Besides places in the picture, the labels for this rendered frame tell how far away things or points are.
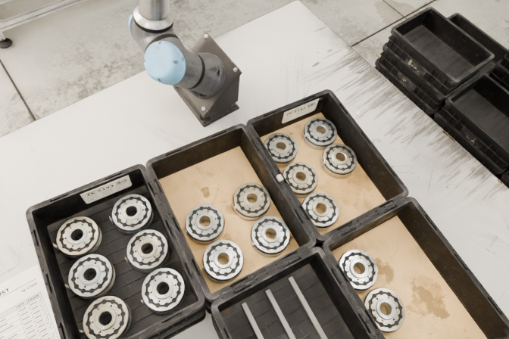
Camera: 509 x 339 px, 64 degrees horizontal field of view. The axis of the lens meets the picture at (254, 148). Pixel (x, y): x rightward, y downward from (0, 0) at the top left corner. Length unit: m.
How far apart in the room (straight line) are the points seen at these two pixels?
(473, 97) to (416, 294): 1.34
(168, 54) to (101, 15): 1.75
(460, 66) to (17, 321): 2.04
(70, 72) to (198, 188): 1.61
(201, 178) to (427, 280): 0.67
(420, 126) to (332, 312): 0.80
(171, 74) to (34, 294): 0.70
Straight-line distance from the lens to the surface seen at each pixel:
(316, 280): 1.11
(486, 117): 2.26
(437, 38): 2.32
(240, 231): 1.12
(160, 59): 1.21
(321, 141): 1.25
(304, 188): 1.16
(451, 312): 1.22
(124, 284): 1.10
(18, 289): 1.32
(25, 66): 2.74
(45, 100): 2.54
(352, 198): 1.21
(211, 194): 1.15
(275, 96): 1.52
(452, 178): 1.55
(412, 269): 1.20
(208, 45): 1.40
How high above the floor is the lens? 1.88
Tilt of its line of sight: 59 degrees down
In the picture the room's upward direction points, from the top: 9 degrees clockwise
